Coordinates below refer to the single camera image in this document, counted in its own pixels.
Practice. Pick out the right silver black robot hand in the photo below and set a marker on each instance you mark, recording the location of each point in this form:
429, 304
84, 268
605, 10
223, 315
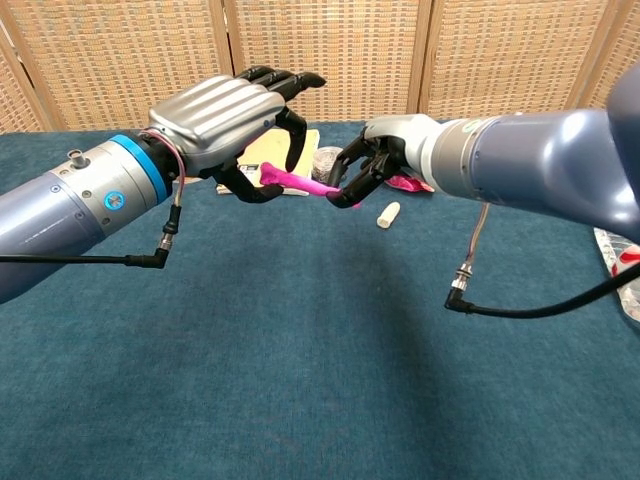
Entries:
400, 140

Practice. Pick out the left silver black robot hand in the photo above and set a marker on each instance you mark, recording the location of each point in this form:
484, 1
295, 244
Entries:
220, 117

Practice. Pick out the pink plastic tool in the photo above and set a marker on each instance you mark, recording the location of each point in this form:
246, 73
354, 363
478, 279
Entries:
300, 182

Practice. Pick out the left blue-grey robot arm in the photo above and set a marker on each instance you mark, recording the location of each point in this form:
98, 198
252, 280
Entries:
65, 215

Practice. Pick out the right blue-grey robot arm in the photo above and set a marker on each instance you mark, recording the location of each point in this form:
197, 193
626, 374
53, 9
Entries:
550, 155

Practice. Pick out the crumpled red drink pouch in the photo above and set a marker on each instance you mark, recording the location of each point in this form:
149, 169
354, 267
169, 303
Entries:
407, 184

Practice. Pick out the beige spiral notebook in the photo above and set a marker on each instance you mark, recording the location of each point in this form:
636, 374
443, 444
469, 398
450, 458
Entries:
272, 147

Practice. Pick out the small white rubber tube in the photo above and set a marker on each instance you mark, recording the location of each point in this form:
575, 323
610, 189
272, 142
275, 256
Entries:
388, 216

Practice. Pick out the clear round jar of clips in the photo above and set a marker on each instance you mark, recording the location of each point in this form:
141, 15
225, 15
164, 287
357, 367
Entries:
324, 165

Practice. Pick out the woven screen panel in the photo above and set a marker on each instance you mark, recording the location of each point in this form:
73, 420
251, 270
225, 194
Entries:
510, 55
15, 100
627, 45
350, 50
125, 50

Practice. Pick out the blue table cloth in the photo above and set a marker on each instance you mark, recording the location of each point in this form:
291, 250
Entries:
275, 350

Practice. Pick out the clear plastic water bottle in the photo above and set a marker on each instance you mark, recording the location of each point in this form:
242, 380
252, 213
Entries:
620, 260

